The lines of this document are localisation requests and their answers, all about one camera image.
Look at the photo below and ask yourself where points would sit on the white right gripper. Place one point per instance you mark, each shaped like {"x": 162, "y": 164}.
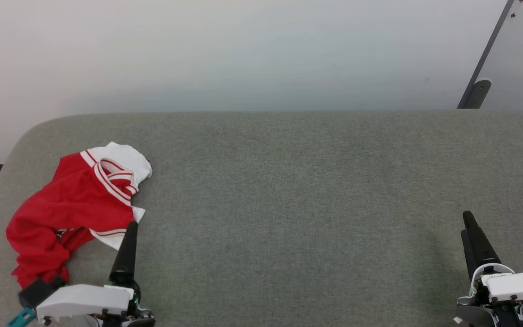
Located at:
{"x": 520, "y": 286}

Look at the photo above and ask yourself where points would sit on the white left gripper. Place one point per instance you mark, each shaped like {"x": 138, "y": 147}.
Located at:
{"x": 84, "y": 299}

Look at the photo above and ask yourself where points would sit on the red white basketball jersey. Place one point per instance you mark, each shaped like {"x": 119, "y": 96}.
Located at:
{"x": 71, "y": 200}

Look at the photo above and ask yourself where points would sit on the dark metal stand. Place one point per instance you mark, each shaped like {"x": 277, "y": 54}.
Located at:
{"x": 476, "y": 93}

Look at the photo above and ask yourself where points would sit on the grey fabric sofa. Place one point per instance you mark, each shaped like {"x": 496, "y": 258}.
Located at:
{"x": 288, "y": 204}

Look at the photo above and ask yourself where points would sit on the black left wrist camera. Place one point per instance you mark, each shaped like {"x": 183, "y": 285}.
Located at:
{"x": 39, "y": 290}

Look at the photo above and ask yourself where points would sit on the teal left camera connector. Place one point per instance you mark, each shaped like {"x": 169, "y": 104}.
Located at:
{"x": 22, "y": 318}

